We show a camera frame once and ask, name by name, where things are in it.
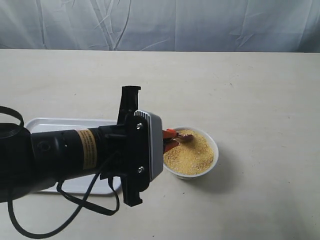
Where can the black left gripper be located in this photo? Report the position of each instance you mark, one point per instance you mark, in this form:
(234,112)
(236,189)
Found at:
(111,149)

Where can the brown wooden spoon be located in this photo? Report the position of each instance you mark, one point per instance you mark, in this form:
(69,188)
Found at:
(184,138)

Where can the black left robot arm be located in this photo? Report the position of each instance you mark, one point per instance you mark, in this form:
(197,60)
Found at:
(31,162)

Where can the beige grains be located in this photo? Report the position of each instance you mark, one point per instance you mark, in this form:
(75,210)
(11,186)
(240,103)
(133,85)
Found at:
(191,157)

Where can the white ceramic bowl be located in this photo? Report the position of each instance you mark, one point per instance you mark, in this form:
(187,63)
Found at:
(215,147)

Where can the white rectangular plastic tray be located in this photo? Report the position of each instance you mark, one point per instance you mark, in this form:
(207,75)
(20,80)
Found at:
(76,186)

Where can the grey wrinkled backdrop curtain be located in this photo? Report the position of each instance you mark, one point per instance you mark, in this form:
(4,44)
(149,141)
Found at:
(161,25)

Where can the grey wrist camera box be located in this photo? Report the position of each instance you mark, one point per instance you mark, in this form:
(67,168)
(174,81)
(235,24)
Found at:
(142,154)

